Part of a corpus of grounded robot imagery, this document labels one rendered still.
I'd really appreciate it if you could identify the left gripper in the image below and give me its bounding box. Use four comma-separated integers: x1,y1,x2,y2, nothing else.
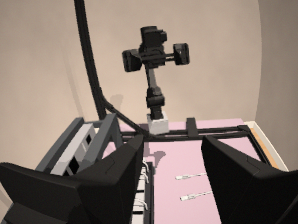
122,43,190,73

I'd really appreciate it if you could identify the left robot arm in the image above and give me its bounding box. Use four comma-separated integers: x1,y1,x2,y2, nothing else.
138,26,167,120

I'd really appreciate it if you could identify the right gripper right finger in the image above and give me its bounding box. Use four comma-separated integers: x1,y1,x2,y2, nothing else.
201,136,298,224

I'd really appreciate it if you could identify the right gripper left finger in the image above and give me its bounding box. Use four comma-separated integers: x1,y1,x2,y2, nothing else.
0,134,144,224

